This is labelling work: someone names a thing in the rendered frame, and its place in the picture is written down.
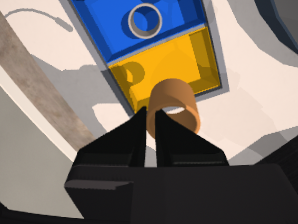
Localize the yellow bin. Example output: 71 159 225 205
109 26 220 113

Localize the grey metal bushing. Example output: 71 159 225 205
128 3 162 39

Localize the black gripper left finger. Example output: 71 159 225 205
72 106 147 167

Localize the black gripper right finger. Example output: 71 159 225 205
155 109 230 167

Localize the bronze bushing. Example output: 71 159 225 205
146 78 201 139

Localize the blue bin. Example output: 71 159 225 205
71 0 206 63

